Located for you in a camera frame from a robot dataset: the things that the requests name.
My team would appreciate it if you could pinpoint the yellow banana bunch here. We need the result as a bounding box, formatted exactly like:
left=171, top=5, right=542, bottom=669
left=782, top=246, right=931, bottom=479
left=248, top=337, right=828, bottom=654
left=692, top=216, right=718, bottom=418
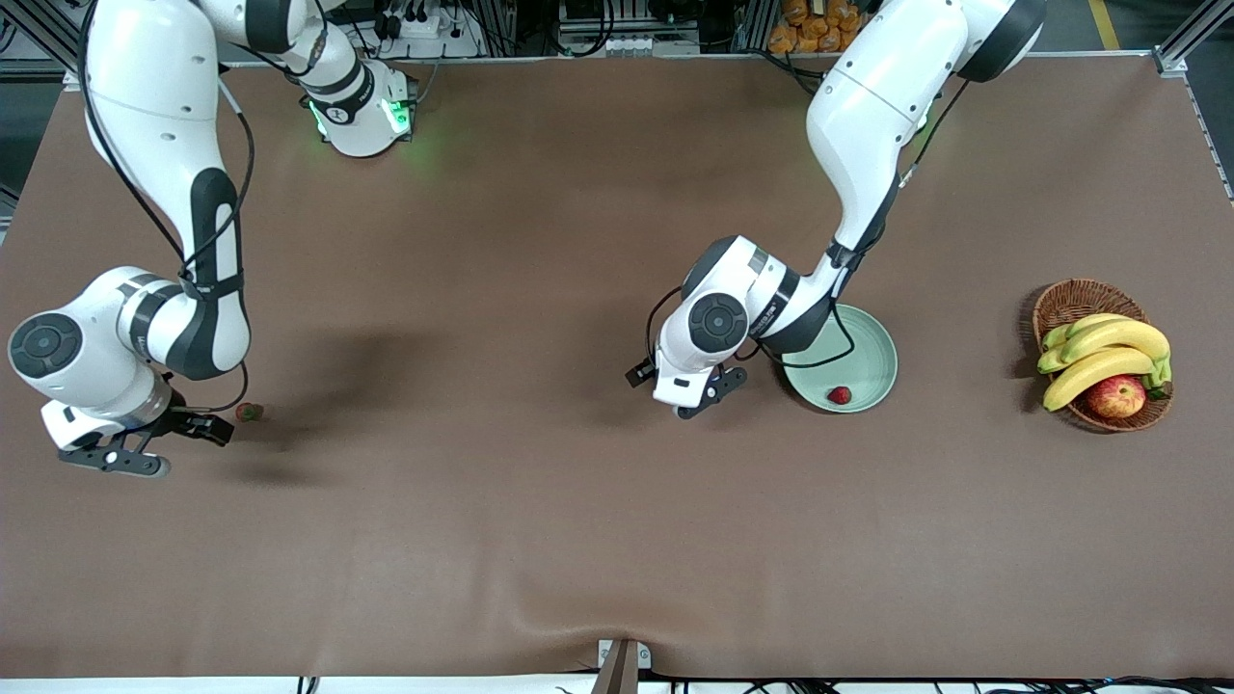
left=1037, top=319, right=1171, bottom=377

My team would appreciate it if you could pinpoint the brown wicker basket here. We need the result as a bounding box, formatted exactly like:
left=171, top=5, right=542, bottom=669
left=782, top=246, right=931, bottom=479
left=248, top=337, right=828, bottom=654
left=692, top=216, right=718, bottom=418
left=1032, top=279, right=1174, bottom=433

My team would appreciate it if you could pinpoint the pale green round plate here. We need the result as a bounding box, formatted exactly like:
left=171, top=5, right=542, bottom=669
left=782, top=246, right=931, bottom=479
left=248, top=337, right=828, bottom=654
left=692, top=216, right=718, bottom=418
left=779, top=304, right=899, bottom=414

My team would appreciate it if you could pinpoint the red apple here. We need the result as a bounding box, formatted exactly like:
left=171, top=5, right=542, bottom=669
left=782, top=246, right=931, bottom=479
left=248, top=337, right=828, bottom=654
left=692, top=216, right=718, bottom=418
left=1086, top=375, right=1147, bottom=420

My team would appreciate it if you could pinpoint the white power strip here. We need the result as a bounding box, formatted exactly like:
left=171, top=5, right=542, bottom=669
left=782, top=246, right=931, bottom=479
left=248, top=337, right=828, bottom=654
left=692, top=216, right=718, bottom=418
left=371, top=0, right=483, bottom=59

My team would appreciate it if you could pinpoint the grey metal mount bracket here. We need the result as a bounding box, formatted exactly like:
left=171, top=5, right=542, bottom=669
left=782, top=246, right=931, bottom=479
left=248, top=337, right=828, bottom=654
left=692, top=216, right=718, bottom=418
left=596, top=638, right=653, bottom=694

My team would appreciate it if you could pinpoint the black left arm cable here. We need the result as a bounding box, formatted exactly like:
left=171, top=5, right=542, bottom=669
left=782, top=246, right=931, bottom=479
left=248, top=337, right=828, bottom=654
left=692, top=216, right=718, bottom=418
left=643, top=75, right=971, bottom=373

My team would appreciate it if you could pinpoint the short yellow-green banana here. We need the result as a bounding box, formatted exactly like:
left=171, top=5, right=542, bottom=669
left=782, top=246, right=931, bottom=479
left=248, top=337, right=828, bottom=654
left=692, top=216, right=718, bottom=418
left=1042, top=313, right=1134, bottom=352

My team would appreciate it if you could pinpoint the brown table mat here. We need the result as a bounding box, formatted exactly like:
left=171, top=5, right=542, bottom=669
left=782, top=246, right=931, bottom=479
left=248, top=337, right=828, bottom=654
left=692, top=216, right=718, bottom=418
left=0, top=53, right=1234, bottom=681

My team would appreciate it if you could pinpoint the plump yellow banana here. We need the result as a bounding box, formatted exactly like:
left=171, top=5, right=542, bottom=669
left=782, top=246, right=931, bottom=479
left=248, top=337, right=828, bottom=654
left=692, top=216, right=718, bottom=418
left=1042, top=347, right=1158, bottom=414

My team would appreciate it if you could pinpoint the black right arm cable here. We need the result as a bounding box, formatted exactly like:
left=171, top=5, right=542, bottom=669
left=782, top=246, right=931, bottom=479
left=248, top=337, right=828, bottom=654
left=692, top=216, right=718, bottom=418
left=80, top=0, right=255, bottom=414

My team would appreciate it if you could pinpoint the bag of orange buns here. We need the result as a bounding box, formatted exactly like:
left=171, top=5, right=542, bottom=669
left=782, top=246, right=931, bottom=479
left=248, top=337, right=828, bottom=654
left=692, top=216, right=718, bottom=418
left=768, top=0, right=867, bottom=55

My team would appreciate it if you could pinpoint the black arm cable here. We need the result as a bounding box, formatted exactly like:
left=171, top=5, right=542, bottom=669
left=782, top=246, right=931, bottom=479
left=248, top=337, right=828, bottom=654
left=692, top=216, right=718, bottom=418
left=80, top=0, right=255, bottom=414
left=643, top=75, right=971, bottom=373

